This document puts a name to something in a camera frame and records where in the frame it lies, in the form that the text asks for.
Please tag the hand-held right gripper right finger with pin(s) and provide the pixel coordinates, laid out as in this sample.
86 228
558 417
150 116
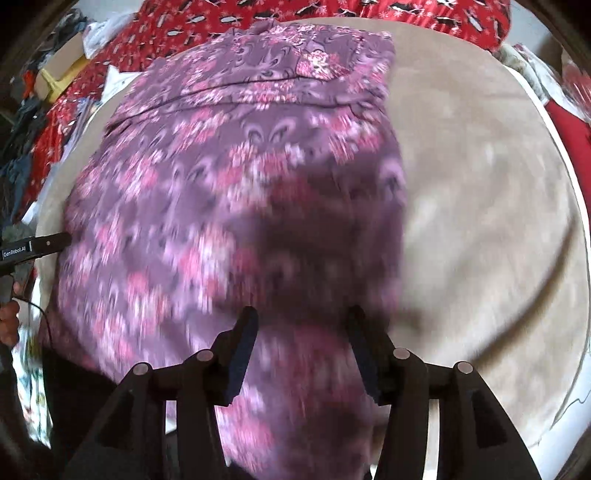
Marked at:
367 369

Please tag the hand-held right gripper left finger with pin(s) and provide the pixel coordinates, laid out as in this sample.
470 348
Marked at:
242 360

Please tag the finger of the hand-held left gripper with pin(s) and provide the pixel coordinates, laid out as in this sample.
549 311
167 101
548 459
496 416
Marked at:
53 243

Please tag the purple floral garment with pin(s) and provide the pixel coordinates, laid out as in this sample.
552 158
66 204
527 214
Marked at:
207 184

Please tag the pile of dark clothes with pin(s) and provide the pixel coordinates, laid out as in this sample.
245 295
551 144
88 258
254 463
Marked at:
23 134

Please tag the person's left hand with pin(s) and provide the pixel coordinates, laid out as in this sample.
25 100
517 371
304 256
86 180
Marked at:
7 323

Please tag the cartoon printed cloth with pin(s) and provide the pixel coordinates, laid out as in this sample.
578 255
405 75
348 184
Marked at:
32 392

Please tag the white papers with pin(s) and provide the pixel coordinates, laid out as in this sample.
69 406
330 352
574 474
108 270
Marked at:
122 81

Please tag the cardboard box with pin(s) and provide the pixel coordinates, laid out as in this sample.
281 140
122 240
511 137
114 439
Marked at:
64 55

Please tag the beige fleece blanket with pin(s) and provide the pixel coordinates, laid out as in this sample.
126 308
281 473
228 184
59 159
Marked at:
485 207

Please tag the white plastic bag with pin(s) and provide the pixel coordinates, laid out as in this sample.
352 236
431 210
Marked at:
106 32

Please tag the red cushion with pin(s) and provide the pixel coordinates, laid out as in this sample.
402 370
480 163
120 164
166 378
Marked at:
572 138

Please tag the white patterned cloth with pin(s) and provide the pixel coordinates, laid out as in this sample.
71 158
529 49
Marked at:
526 69

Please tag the plastic bag of toys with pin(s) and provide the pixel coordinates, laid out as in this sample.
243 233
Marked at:
577 78

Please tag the red printed blanket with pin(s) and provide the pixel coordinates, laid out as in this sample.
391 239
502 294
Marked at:
415 14

